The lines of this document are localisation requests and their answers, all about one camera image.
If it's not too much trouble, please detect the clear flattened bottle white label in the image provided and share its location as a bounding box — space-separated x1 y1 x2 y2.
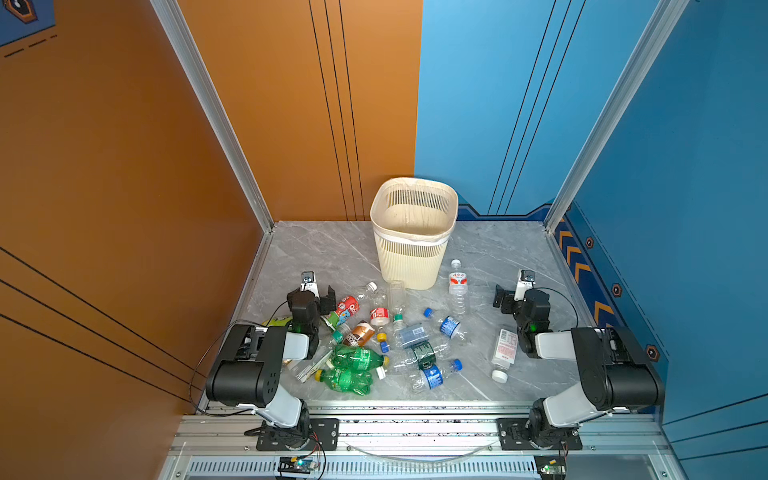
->
288 347 334 383

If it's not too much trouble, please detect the small red label clear bottle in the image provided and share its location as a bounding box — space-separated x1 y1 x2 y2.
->
369 288 390 328

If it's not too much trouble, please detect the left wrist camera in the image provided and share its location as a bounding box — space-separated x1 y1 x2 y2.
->
300 271 320 297

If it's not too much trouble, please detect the white square bottle pink label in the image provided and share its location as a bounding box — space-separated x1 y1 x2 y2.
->
490 326 518 384

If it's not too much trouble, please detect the green soda bottle lower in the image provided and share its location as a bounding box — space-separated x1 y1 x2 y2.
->
314 369 373 396

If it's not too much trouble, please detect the left circuit board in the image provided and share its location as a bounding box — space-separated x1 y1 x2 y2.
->
276 456 319 478

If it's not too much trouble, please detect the circuit board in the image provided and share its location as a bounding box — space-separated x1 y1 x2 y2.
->
534 456 567 480
276 456 319 478

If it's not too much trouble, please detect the red strawberry label bottle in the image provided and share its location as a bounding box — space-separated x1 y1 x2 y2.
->
324 282 379 330

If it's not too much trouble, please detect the dark green label bottle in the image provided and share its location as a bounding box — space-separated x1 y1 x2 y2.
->
386 341 452 375

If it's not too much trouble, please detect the right circuit board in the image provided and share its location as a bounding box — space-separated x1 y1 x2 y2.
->
534 456 567 480

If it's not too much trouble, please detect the clear bottle green cap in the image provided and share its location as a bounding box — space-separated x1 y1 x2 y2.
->
388 280 407 332

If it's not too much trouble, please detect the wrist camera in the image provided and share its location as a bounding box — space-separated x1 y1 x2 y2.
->
514 269 535 301
300 271 320 297

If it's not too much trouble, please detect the brown label bottle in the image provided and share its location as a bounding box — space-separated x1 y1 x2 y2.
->
334 322 376 347

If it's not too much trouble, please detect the aluminium rail frame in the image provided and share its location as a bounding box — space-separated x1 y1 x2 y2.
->
160 401 685 479

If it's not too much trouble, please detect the aluminium corner post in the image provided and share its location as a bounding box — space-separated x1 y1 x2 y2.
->
150 0 275 234
544 0 689 235

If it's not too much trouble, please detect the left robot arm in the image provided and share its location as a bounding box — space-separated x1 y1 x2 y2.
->
205 289 336 448

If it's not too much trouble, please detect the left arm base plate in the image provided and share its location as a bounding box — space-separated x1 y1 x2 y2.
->
256 417 340 452

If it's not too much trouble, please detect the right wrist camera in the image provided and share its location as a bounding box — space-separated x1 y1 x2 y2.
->
514 269 535 301

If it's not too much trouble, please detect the green soda bottle upper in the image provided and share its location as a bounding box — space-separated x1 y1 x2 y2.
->
330 344 390 372

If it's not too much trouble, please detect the cream slatted waste bin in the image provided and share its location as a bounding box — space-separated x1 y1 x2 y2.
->
370 177 459 290

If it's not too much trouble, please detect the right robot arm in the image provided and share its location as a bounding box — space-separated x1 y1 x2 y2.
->
492 286 665 453

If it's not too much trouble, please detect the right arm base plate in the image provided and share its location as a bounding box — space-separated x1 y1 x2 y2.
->
496 417 583 451

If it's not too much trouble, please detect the left aluminium corner post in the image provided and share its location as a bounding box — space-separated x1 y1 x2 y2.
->
150 0 275 234

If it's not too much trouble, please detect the red label water bottle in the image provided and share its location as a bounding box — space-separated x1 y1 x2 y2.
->
448 259 469 316

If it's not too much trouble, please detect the pale blue label bottle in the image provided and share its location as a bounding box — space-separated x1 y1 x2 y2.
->
379 323 429 354

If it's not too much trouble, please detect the green soda bottle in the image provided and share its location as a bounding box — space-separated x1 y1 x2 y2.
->
330 344 390 372
314 369 373 396

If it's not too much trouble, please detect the yellow green small bottle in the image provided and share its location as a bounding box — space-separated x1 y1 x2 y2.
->
265 316 293 327

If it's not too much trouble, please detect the right aluminium corner post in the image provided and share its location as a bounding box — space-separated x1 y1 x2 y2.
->
544 0 689 235

